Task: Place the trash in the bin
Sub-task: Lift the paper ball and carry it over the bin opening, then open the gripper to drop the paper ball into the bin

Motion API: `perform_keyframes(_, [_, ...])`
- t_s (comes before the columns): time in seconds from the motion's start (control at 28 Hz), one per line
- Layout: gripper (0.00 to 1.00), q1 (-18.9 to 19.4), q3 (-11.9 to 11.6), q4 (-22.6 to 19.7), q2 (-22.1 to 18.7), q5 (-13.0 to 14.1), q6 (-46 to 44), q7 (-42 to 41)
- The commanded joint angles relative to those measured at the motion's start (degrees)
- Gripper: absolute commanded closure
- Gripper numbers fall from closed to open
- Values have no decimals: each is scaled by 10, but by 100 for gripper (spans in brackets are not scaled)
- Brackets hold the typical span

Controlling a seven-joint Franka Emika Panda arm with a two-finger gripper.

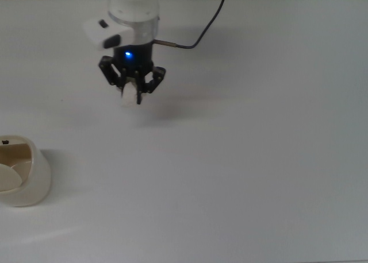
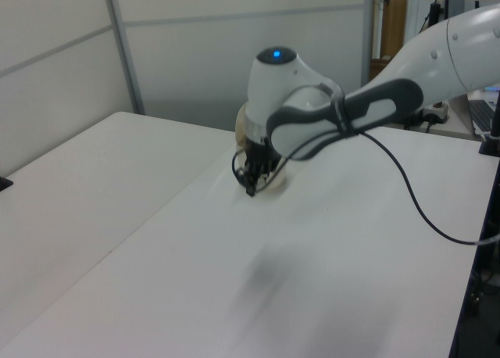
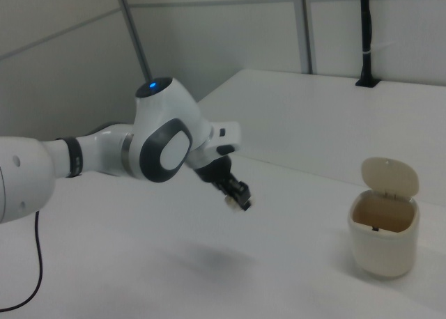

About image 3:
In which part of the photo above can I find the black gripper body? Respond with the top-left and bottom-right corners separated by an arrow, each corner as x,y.
194,156 -> 238,194

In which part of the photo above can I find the grey partition post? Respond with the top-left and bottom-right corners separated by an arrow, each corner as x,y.
291,0 -> 316,75
114,0 -> 155,80

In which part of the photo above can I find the small cream bin with lid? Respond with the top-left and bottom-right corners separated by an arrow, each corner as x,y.
346,155 -> 421,279

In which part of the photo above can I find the black pole with clamp base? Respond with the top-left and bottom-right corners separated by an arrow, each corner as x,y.
355,0 -> 382,88

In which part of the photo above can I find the white paper trash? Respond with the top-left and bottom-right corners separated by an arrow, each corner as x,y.
224,194 -> 245,212

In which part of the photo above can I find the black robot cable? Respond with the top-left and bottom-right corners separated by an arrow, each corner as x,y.
0,210 -> 43,312

